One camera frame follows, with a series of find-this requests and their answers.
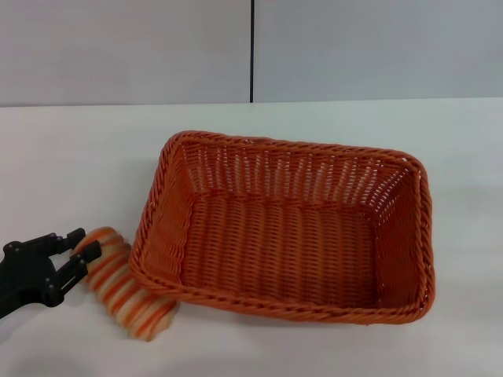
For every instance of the orange woven plastic basket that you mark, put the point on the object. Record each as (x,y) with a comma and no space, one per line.
(283,243)

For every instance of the orange white striped bread loaf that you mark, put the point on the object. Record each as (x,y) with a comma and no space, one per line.
(125,298)

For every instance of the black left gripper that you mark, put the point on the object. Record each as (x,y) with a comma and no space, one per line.
(27,275)

